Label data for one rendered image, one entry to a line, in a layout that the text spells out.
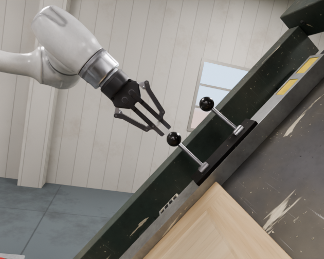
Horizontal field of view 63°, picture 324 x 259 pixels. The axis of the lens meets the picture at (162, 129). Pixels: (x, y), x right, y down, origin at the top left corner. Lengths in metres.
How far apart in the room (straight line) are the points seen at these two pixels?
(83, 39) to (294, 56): 0.65
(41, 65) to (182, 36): 3.29
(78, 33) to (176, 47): 3.30
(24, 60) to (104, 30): 3.10
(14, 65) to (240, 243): 0.67
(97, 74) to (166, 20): 3.34
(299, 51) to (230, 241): 0.68
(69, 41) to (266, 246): 0.55
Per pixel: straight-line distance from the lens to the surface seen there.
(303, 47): 1.00
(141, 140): 3.88
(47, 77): 0.79
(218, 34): 4.11
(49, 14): 0.69
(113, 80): 0.65
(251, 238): 0.47
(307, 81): 0.70
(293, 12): 0.97
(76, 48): 0.65
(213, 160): 0.64
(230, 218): 0.53
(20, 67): 0.80
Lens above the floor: 1.54
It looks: 8 degrees down
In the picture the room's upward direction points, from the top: 11 degrees clockwise
